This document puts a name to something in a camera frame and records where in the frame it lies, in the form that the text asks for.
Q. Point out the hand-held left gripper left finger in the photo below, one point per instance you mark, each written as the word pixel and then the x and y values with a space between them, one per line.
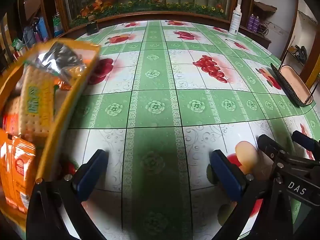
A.
pixel 93 171

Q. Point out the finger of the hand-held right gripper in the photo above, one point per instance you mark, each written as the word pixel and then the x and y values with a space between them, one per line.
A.
pixel 306 141
pixel 268 143

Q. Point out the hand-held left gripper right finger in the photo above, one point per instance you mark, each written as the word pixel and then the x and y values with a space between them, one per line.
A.
pixel 225 173

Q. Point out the large orange biscuit packet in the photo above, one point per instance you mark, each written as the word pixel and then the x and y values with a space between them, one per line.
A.
pixel 20 168

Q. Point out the yellow tray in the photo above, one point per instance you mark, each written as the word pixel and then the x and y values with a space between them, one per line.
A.
pixel 72 100

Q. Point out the yellow cracker packet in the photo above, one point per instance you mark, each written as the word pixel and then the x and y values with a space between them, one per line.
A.
pixel 37 105

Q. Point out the dark shoes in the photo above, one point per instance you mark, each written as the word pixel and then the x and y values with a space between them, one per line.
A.
pixel 298 52

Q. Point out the silver black snack packet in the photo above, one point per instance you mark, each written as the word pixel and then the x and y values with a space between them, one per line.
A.
pixel 57 57

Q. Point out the white spray bottle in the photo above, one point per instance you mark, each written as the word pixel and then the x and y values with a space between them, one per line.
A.
pixel 235 22

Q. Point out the small black box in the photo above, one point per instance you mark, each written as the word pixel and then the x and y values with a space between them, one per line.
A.
pixel 92 27

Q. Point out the green white bag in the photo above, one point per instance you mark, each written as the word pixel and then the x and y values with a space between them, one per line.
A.
pixel 17 45

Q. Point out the green bottle pack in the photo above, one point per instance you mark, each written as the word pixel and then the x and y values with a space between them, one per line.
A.
pixel 58 25

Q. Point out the blue thermos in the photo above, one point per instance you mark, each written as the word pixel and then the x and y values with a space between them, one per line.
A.
pixel 43 28

